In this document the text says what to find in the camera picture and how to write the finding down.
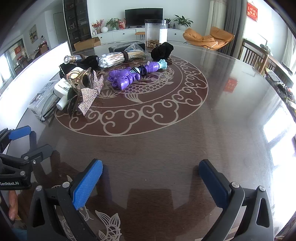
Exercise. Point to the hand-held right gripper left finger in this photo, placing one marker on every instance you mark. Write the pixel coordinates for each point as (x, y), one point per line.
(89, 183)

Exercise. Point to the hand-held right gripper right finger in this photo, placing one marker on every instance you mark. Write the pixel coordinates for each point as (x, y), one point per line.
(211, 183)

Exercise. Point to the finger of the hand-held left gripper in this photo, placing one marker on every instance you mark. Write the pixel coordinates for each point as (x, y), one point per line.
(39, 151)
(19, 133)

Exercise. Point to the white sunscreen tube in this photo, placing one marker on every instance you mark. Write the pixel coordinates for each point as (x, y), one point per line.
(61, 89)

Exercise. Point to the person's left hand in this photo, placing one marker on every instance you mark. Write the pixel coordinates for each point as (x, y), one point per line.
(12, 206)

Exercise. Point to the clear plastic package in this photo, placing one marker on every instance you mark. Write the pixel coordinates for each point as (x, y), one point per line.
(40, 99)

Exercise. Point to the dark hair accessory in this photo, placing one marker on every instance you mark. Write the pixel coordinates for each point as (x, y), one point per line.
(71, 99)

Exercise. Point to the white partition board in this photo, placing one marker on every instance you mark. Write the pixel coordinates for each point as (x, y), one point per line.
(34, 67)

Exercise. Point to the rhinestone bow hair clip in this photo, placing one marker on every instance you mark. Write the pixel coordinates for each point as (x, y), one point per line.
(90, 93)

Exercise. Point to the black cloth with white trim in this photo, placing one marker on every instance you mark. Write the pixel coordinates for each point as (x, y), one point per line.
(67, 69)

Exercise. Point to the amber hair claw clip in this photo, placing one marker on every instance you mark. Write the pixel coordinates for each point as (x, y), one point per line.
(77, 77)

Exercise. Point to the small glass bottle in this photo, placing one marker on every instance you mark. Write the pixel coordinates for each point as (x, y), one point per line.
(71, 59)

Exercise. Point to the black velvet pouch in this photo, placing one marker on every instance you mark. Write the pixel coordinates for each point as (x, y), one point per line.
(161, 51)
(89, 61)

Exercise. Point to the purple plastic toy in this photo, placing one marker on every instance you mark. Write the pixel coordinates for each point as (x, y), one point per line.
(121, 78)

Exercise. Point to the open cardboard box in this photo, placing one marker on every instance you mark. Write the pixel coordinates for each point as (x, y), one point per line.
(86, 44)

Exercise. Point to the bundle of cotton swabs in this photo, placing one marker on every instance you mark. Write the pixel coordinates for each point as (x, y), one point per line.
(113, 59)

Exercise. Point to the dark display cabinet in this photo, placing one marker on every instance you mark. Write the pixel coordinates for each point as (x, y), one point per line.
(76, 20)

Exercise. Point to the black cardboard box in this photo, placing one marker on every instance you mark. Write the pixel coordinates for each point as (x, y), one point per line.
(119, 48)

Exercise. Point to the red flower arrangement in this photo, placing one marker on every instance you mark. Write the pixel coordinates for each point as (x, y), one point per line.
(98, 25)

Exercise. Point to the round white vase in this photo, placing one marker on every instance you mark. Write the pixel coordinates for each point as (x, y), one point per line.
(104, 29)

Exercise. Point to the dark wooden chair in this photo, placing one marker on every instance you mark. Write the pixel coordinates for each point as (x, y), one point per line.
(254, 55)

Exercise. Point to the clear plastic bag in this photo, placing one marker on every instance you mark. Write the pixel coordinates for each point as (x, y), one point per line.
(137, 47)

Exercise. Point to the orange lounge chair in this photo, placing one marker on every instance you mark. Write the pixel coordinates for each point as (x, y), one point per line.
(208, 38)

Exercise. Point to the white television cabinet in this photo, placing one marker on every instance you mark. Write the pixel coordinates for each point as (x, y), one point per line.
(129, 35)

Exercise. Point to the wooden stool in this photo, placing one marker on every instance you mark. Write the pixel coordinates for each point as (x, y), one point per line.
(140, 33)

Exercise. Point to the grey curtain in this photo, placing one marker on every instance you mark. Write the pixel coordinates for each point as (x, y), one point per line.
(233, 23)

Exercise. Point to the clear cylinder container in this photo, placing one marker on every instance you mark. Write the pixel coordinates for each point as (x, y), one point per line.
(156, 30)

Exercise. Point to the large green potted plant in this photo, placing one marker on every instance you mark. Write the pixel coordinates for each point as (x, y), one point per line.
(182, 22)

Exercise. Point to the small potted plant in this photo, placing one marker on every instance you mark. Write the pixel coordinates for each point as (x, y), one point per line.
(167, 22)

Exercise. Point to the white sheer curtain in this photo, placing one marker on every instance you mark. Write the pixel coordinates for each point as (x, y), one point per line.
(216, 14)

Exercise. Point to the black television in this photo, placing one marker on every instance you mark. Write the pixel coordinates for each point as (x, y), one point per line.
(143, 16)

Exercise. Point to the framed wall picture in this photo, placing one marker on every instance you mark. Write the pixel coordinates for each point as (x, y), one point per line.
(32, 33)

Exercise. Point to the red wall hanging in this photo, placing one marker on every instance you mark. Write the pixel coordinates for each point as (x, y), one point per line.
(252, 10)

